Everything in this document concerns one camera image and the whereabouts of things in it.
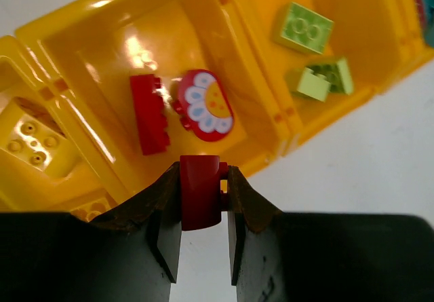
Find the light green square lego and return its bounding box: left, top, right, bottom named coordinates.
left=285, top=68, right=331, bottom=102

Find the red arched lego brick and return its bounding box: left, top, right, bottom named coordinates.
left=180, top=155, right=229, bottom=231

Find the blue round lego brick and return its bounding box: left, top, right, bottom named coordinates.
left=414, top=0, right=433, bottom=48

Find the yellow green lego stack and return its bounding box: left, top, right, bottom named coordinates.
left=1, top=96, right=81, bottom=178

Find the light green curved lego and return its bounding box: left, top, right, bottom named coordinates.
left=271, top=2, right=334, bottom=54

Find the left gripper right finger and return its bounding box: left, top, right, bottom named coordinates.
left=228, top=166, right=433, bottom=301

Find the yellow round lego top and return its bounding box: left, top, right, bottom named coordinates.
left=71, top=196, right=117, bottom=222

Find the red round lego stack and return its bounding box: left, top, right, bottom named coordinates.
left=172, top=69, right=235, bottom=142

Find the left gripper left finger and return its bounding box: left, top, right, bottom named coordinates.
left=1, top=163, right=181, bottom=301

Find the red green blue lego stack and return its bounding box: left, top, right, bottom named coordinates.
left=130, top=74, right=170, bottom=155

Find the yellow compartment bin tray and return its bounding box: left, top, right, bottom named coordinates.
left=1, top=0, right=433, bottom=211

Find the light green arched lego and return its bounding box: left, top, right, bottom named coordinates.
left=307, top=56, right=354, bottom=95

